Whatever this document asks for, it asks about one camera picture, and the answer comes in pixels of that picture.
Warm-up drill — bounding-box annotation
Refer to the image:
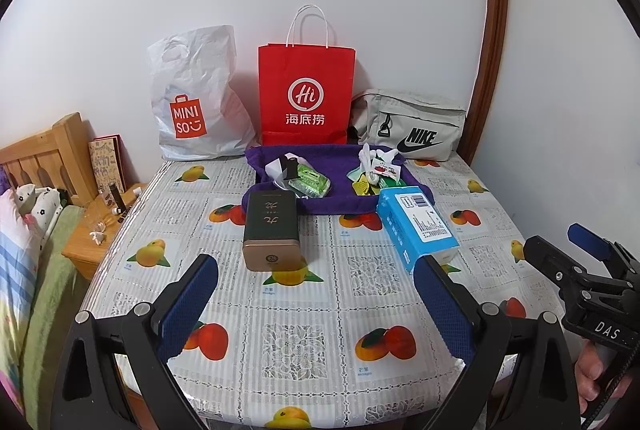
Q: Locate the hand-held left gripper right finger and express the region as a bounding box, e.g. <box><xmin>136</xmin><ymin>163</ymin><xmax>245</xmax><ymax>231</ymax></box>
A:
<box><xmin>412</xmin><ymin>255</ymin><xmax>583</xmax><ymax>430</ymax></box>

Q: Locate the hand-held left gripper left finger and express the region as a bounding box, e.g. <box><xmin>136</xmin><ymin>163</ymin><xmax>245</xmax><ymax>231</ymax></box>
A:
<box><xmin>50</xmin><ymin>253</ymin><xmax>219</xmax><ymax>430</ymax></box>

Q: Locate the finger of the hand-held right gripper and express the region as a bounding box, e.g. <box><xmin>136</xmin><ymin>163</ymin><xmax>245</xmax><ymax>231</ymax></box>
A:
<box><xmin>523</xmin><ymin>235</ymin><xmax>586</xmax><ymax>288</ymax></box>
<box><xmin>567</xmin><ymin>223</ymin><xmax>626</xmax><ymax>271</ymax></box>

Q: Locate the small pale green packet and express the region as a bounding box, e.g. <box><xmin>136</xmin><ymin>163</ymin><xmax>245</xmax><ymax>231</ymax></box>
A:
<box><xmin>372</xmin><ymin>163</ymin><xmax>403</xmax><ymax>188</ymax></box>

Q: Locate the yellow mesh pouch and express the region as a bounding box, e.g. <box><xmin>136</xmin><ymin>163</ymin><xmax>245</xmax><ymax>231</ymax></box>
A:
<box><xmin>350</xmin><ymin>170</ymin><xmax>376</xmax><ymax>196</ymax></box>

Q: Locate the white sponge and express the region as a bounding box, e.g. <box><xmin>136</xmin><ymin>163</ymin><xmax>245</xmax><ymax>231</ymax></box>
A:
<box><xmin>264</xmin><ymin>160</ymin><xmax>287</xmax><ymax>185</ymax></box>

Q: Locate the white sock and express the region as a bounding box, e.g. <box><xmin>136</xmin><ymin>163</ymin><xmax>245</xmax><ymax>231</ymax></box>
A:
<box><xmin>359</xmin><ymin>144</ymin><xmax>381</xmax><ymax>183</ymax></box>

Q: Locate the black watch strap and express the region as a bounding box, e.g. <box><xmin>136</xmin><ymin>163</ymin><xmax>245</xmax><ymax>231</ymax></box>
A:
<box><xmin>281</xmin><ymin>154</ymin><xmax>299</xmax><ymax>191</ymax></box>

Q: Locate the green wet wipe packet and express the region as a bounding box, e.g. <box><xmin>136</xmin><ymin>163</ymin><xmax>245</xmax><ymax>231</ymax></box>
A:
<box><xmin>289</xmin><ymin>164</ymin><xmax>332</xmax><ymax>200</ymax></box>

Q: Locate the purple towel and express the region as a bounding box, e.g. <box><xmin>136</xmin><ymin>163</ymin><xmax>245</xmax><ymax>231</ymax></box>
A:
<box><xmin>244</xmin><ymin>143</ymin><xmax>423</xmax><ymax>216</ymax></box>

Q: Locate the person's right hand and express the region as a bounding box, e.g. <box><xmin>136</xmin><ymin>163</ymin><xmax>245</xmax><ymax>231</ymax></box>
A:
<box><xmin>575</xmin><ymin>342</ymin><xmax>604</xmax><ymax>416</ymax></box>

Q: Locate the fruit printed tablecloth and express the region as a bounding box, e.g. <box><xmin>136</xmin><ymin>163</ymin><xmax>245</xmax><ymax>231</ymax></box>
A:
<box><xmin>80</xmin><ymin>155</ymin><xmax>566</xmax><ymax>430</ymax></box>

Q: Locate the blue tissue box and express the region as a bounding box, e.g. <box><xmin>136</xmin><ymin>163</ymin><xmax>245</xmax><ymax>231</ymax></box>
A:
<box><xmin>376</xmin><ymin>187</ymin><xmax>460</xmax><ymax>274</ymax></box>

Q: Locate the dark green gold tin box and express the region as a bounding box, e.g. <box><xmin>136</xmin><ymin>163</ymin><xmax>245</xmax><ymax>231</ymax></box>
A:
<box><xmin>242</xmin><ymin>191</ymin><xmax>303</xmax><ymax>272</ymax></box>

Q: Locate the wooden nightstand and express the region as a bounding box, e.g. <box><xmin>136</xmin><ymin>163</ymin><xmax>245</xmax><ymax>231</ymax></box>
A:
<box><xmin>61</xmin><ymin>183</ymin><xmax>148</xmax><ymax>281</ymax></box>

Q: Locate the small black bottle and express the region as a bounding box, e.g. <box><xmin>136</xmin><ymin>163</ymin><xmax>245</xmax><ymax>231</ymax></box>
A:
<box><xmin>109</xmin><ymin>183</ymin><xmax>130</xmax><ymax>223</ymax></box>

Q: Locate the green blanket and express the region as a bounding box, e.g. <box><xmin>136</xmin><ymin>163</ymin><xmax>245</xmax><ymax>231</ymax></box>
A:
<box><xmin>20</xmin><ymin>205</ymin><xmax>88</xmax><ymax>411</ymax></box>

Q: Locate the brown patterned book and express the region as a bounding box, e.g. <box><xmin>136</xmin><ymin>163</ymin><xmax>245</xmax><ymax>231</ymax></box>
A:
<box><xmin>89</xmin><ymin>135</ymin><xmax>126</xmax><ymax>196</ymax></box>

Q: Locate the white dotted pillow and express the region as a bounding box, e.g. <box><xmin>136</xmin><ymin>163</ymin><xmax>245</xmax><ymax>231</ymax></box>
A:
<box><xmin>12</xmin><ymin>184</ymin><xmax>63</xmax><ymax>236</ymax></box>

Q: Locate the striped pastel bedding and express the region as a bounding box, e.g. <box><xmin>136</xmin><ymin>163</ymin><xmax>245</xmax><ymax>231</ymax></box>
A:
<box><xmin>0</xmin><ymin>190</ymin><xmax>43</xmax><ymax>411</ymax></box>

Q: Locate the grey waist bag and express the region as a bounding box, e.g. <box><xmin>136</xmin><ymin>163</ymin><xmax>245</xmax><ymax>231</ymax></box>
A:
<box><xmin>350</xmin><ymin>89</ymin><xmax>468</xmax><ymax>161</ymax></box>

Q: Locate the wooden headboard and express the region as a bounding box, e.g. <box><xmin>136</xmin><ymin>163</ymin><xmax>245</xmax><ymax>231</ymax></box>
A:
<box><xmin>0</xmin><ymin>111</ymin><xmax>98</xmax><ymax>206</ymax></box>

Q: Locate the white plastic shopping bag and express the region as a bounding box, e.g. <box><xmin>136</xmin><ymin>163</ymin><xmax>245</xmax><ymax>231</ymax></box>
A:
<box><xmin>146</xmin><ymin>25</ymin><xmax>258</xmax><ymax>161</ymax></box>

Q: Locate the red paper bag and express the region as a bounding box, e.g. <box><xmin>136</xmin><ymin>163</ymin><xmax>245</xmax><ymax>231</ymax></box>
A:
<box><xmin>257</xmin><ymin>4</ymin><xmax>357</xmax><ymax>146</ymax></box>

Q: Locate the brown wooden door frame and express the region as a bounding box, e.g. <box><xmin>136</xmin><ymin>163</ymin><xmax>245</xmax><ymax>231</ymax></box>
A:
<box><xmin>467</xmin><ymin>0</ymin><xmax>511</xmax><ymax>163</ymax></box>

